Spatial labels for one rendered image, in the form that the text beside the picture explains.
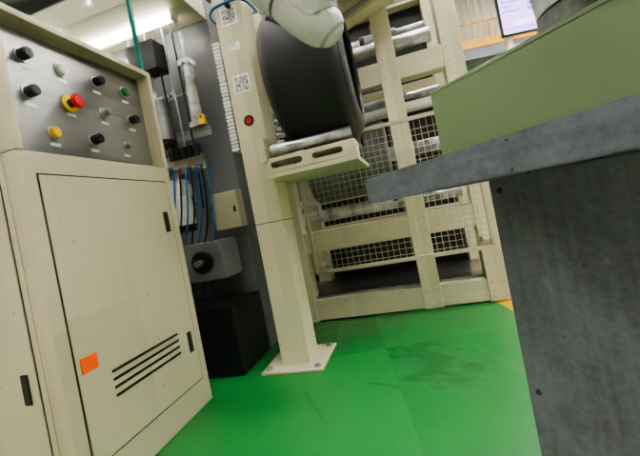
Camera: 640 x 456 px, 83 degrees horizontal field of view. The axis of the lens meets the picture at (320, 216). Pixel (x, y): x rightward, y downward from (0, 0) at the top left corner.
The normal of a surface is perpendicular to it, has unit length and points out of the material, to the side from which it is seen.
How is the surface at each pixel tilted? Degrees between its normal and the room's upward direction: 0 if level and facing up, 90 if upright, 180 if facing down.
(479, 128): 90
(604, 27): 90
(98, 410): 90
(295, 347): 90
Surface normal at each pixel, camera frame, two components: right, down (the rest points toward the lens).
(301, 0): -0.36, 0.32
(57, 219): 0.95, -0.18
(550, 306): -0.87, 0.17
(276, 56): -0.24, 0.07
